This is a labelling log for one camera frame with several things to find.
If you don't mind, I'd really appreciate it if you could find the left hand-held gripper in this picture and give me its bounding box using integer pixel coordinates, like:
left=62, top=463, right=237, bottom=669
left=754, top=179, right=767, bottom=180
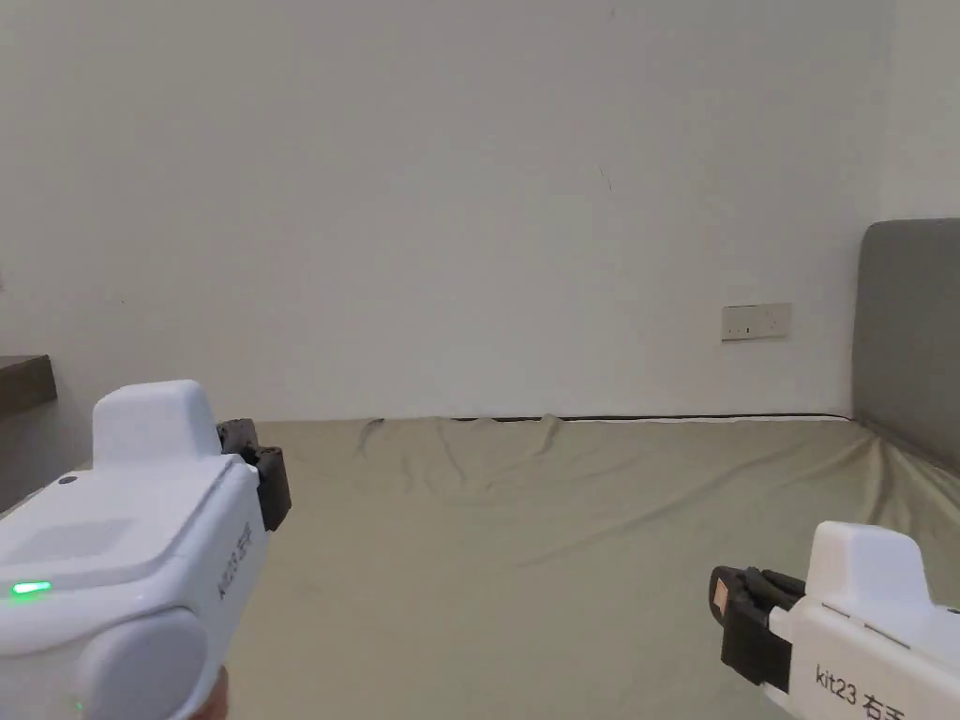
left=0, top=379, right=293, bottom=720

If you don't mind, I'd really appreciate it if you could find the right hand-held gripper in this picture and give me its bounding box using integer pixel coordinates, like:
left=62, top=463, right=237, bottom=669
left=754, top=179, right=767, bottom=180
left=710, top=520, right=960, bottom=720

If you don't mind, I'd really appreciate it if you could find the person's left hand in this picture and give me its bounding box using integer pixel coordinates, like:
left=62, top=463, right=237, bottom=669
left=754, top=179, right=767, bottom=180
left=201, top=663, right=231, bottom=720

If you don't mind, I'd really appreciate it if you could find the dark wooden table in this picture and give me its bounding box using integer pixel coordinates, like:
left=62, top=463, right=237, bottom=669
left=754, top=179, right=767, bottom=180
left=0, top=353, right=59, bottom=515

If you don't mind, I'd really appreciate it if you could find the bed with pale green sheet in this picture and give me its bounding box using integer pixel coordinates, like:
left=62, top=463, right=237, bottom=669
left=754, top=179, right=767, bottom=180
left=0, top=413, right=960, bottom=720

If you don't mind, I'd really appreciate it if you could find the grey padded headboard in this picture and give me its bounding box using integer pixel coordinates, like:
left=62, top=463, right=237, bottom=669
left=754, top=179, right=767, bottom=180
left=851, top=217, right=960, bottom=477

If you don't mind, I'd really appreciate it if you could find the thin black cable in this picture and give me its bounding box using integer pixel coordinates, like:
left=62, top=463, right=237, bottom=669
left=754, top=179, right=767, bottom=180
left=449, top=412, right=858, bottom=425

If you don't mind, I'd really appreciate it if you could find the beige wall socket panel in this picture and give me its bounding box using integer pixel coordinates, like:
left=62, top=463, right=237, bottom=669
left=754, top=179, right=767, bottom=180
left=721, top=302, right=793, bottom=343

